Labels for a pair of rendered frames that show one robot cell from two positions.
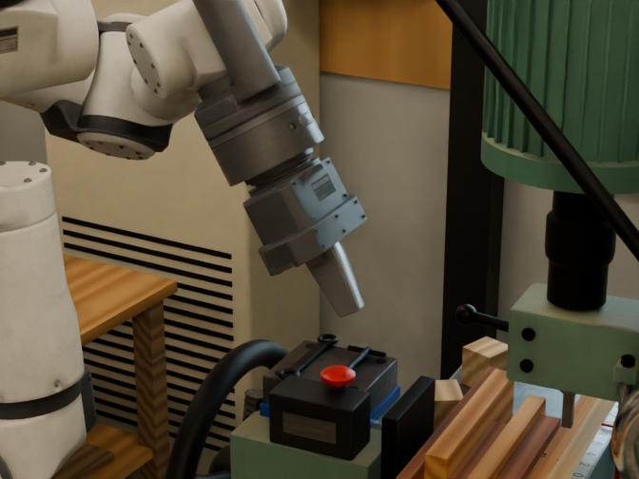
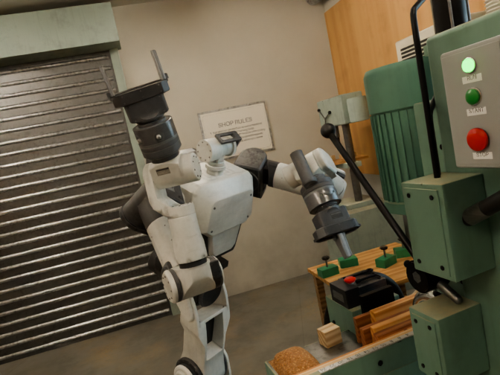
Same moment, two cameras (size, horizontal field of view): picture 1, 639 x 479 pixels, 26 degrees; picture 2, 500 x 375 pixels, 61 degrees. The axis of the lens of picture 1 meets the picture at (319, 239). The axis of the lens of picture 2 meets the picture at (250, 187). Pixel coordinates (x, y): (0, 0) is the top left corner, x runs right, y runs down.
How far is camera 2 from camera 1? 0.67 m
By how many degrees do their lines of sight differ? 47
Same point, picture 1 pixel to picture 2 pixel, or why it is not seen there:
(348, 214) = (346, 223)
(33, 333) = (181, 245)
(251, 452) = (329, 303)
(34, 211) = (179, 213)
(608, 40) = (396, 156)
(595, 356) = not seen: hidden behind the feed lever
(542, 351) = not seen: hidden behind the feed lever
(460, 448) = (386, 311)
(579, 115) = (394, 185)
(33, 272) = (181, 229)
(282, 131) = (317, 196)
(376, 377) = (370, 283)
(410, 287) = not seen: outside the picture
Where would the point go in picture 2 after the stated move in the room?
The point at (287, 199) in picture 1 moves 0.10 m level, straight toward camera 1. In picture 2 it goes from (318, 217) to (294, 229)
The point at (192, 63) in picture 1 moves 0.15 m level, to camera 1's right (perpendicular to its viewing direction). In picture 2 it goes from (295, 177) to (343, 172)
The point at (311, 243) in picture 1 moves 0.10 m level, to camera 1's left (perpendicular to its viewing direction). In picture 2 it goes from (323, 232) to (292, 231)
